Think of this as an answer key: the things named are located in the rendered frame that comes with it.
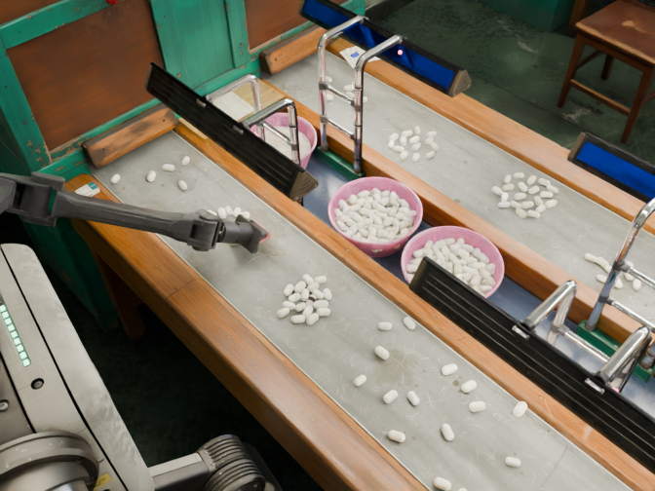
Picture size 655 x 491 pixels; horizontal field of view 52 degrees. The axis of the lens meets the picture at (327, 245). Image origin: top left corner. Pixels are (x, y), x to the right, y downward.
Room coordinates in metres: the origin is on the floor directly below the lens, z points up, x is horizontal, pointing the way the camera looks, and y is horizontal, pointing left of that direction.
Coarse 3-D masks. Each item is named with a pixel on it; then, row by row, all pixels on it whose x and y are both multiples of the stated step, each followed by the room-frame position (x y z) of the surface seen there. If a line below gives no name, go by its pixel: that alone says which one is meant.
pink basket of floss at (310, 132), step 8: (272, 120) 1.80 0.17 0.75; (280, 120) 1.80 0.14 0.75; (288, 120) 1.79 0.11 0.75; (304, 120) 1.76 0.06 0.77; (304, 128) 1.75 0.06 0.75; (312, 128) 1.72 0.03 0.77; (312, 136) 1.70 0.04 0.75; (312, 144) 1.68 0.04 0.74; (304, 160) 1.60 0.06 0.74; (304, 168) 1.62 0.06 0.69
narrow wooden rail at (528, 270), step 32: (288, 96) 1.90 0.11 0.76; (320, 128) 1.72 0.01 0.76; (352, 160) 1.61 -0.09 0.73; (384, 160) 1.56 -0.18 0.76; (416, 192) 1.41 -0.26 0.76; (448, 224) 1.32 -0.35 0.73; (480, 224) 1.27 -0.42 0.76; (512, 256) 1.16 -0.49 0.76; (544, 288) 1.08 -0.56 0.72; (576, 320) 1.00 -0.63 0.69; (608, 320) 0.94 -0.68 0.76
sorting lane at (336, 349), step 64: (128, 192) 1.48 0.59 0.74; (192, 192) 1.47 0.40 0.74; (192, 256) 1.22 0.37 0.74; (256, 256) 1.21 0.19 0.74; (320, 256) 1.20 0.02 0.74; (256, 320) 1.00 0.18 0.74; (320, 320) 0.99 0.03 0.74; (384, 320) 0.98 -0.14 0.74; (320, 384) 0.81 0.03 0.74; (384, 384) 0.80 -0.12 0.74; (448, 384) 0.80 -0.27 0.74; (384, 448) 0.64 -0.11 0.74; (448, 448) 0.64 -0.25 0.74; (512, 448) 0.63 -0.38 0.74; (576, 448) 0.63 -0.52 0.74
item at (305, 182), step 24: (168, 72) 1.54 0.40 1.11; (168, 96) 1.49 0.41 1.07; (192, 96) 1.44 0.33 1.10; (192, 120) 1.40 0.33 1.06; (216, 120) 1.35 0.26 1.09; (240, 144) 1.27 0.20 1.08; (264, 144) 1.23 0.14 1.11; (264, 168) 1.19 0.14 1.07; (288, 168) 1.16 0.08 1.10; (288, 192) 1.12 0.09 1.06
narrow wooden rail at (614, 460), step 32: (224, 160) 1.58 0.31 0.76; (256, 192) 1.44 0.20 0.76; (320, 224) 1.30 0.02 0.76; (352, 256) 1.17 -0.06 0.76; (384, 288) 1.06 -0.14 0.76; (416, 320) 0.98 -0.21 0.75; (448, 320) 0.96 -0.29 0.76; (480, 352) 0.86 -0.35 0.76; (512, 384) 0.78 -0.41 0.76; (544, 416) 0.70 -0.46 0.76; (576, 416) 0.69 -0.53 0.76; (608, 448) 0.61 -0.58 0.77; (640, 480) 0.54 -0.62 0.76
